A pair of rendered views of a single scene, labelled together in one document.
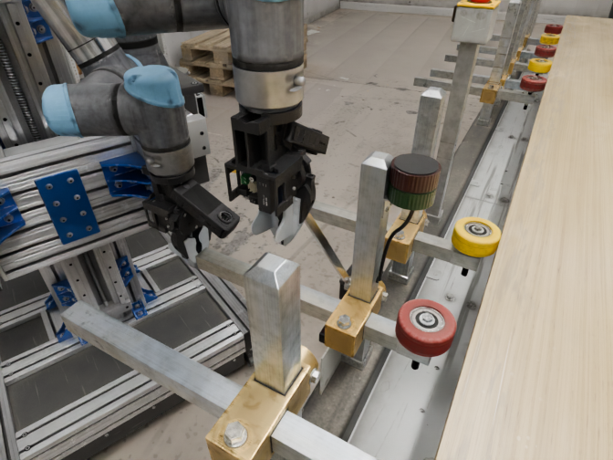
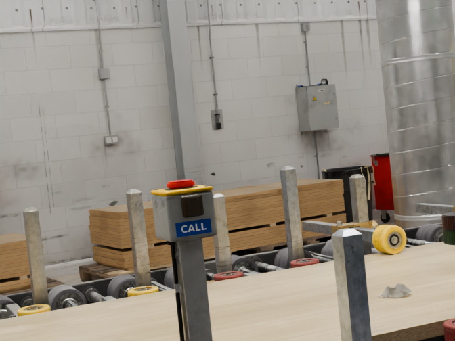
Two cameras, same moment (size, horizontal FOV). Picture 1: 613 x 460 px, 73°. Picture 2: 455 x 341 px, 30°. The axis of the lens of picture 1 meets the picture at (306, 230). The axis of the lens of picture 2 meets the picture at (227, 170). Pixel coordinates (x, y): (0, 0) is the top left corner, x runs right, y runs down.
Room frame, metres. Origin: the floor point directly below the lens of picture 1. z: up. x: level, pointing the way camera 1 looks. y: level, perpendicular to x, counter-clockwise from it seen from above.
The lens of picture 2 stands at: (1.82, 0.47, 1.30)
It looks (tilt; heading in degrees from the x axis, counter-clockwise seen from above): 3 degrees down; 219
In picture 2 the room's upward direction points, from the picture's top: 6 degrees counter-clockwise
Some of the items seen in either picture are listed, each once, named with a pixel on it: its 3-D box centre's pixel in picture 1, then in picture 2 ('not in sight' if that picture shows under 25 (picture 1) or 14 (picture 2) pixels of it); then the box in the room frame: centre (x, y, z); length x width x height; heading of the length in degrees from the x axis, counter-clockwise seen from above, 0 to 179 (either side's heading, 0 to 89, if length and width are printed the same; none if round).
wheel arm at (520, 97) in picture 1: (471, 89); not in sight; (1.57, -0.62, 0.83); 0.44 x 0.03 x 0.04; 61
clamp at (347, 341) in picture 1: (358, 312); not in sight; (0.46, -0.08, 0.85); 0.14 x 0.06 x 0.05; 151
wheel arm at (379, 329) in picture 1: (304, 299); not in sight; (0.49, 0.00, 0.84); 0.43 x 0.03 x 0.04; 61
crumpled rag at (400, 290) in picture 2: not in sight; (397, 288); (0.18, -0.41, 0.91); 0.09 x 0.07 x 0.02; 176
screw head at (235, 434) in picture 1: (234, 433); not in sight; (0.19, 0.07, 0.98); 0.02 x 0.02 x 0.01
